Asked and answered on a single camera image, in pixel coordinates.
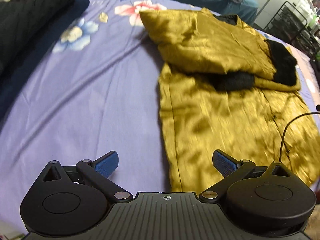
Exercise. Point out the black metal rack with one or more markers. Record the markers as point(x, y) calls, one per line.
point(287, 22)

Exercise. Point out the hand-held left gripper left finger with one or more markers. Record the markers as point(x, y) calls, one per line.
point(107, 163)

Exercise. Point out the black knitted garment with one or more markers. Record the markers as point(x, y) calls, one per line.
point(32, 12)

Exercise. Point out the purple floral bed sheet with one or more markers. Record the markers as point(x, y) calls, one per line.
point(75, 92)

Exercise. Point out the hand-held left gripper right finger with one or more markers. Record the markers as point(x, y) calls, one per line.
point(223, 162)

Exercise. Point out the gold coat with black fur lining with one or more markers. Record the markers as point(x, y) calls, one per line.
point(212, 120)

